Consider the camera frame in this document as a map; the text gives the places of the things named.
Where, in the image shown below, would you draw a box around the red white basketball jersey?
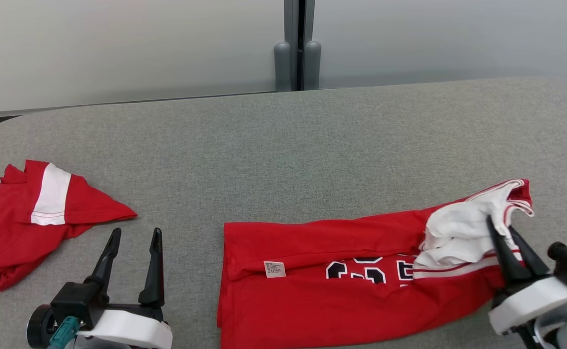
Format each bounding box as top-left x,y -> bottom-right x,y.
217,178 -> 536,349

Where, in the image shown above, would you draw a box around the grey cylindrical partition foot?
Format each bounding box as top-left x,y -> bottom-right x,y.
274,41 -> 292,93
304,40 -> 322,91

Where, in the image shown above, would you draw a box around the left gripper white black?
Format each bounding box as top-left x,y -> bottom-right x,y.
26,228 -> 174,349

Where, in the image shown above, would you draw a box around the grey partition frame post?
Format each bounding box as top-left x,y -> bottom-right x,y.
283,0 -> 315,92

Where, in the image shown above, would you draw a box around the red shorts with white stripe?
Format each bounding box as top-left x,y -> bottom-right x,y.
0,159 -> 138,291

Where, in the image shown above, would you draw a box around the left camera cable teal plug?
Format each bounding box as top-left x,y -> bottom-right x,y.
48,316 -> 80,349

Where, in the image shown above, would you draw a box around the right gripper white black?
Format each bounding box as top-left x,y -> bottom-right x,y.
486,216 -> 567,336

